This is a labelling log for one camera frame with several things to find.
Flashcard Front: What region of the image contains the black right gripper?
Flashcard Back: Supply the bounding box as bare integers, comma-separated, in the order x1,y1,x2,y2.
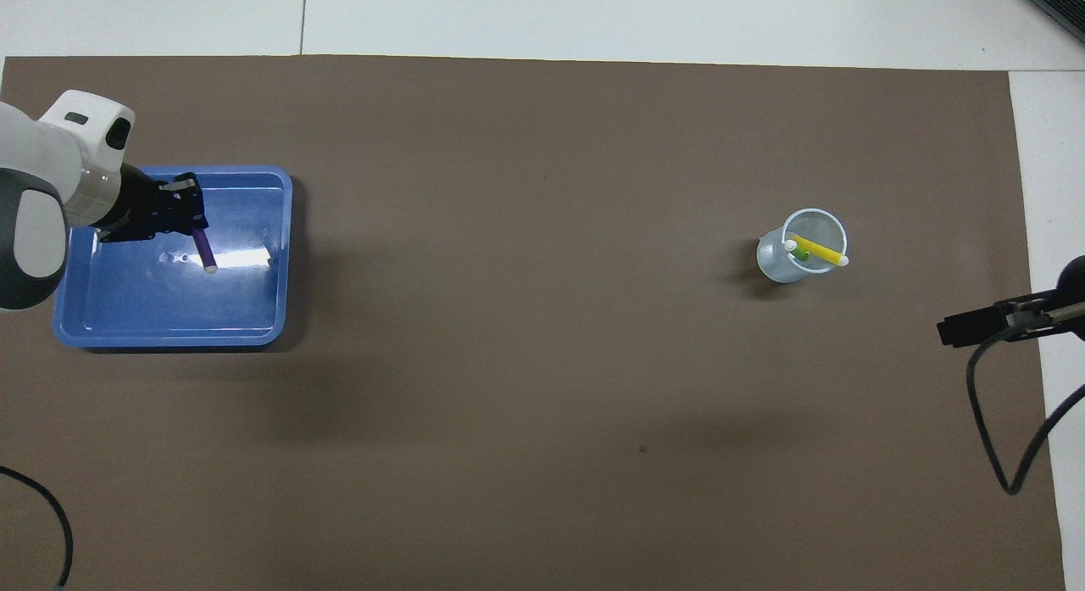
937,256,1085,348

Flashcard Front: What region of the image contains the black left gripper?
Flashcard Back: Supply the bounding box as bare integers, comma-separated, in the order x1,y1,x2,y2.
97,163,209,244

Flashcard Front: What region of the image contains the purple pen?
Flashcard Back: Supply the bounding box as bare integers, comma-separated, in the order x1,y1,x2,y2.
192,228,220,275

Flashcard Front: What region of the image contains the yellow pen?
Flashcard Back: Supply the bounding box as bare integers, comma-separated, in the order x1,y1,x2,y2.
788,233,850,268

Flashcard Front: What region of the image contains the blue plastic tray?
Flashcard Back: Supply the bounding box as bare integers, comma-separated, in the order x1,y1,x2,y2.
53,165,294,349

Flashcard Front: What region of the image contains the clear plastic cup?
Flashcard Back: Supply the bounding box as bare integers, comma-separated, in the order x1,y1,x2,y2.
756,208,849,284

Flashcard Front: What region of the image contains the grey ribbed device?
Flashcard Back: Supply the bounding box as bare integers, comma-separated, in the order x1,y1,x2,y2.
1024,0,1085,34

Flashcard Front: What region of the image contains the brown table mat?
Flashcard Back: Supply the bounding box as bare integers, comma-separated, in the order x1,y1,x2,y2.
0,55,1067,591

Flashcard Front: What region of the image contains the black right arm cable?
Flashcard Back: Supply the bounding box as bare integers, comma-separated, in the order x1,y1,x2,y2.
966,307,1085,496

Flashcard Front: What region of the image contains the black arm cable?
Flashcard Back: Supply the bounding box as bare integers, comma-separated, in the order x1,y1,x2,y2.
0,466,74,591
966,307,1085,496

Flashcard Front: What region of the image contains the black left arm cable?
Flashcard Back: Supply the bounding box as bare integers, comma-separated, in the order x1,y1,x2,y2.
0,466,74,591

